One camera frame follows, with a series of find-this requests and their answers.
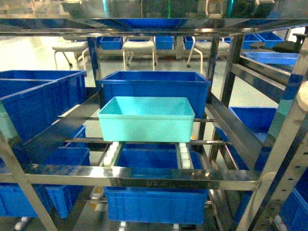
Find teal plastic bin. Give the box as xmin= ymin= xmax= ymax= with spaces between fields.
xmin=97 ymin=96 xmax=195 ymax=142

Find blue bin centre shelf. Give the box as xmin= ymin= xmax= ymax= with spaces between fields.
xmin=100 ymin=71 xmax=211 ymax=118

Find blue bin shelf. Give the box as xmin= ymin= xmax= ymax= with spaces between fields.
xmin=100 ymin=71 xmax=211 ymax=118
xmin=216 ymin=107 xmax=277 ymax=171

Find blue bin right shelf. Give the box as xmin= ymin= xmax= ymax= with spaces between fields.
xmin=216 ymin=107 xmax=277 ymax=171

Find white roller track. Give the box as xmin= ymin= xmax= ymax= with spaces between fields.
xmin=103 ymin=141 xmax=125 ymax=167

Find grey chair centre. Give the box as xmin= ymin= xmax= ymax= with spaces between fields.
xmin=122 ymin=37 xmax=156 ymax=71

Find grey chair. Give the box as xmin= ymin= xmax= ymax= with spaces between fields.
xmin=122 ymin=37 xmax=156 ymax=71
xmin=52 ymin=41 xmax=89 ymax=71
xmin=187 ymin=41 xmax=230 ymax=73

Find grey chair right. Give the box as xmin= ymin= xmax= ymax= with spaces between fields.
xmin=187 ymin=41 xmax=230 ymax=73

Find blue bin far left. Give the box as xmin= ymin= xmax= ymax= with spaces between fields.
xmin=0 ymin=70 xmax=87 ymax=115

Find blue bin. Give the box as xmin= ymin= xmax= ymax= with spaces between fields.
xmin=0 ymin=78 xmax=61 ymax=144
xmin=0 ymin=146 xmax=91 ymax=218
xmin=104 ymin=187 xmax=209 ymax=225
xmin=0 ymin=70 xmax=87 ymax=115

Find blue bin lower centre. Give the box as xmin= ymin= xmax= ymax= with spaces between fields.
xmin=104 ymin=187 xmax=209 ymax=225

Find grey chair left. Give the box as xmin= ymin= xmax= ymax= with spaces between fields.
xmin=52 ymin=41 xmax=89 ymax=71

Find blue bin near left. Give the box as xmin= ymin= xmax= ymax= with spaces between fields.
xmin=0 ymin=78 xmax=61 ymax=144

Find blue bin lower left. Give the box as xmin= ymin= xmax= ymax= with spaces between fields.
xmin=0 ymin=146 xmax=91 ymax=218

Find light blue tray right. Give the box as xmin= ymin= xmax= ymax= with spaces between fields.
xmin=244 ymin=51 xmax=299 ymax=71

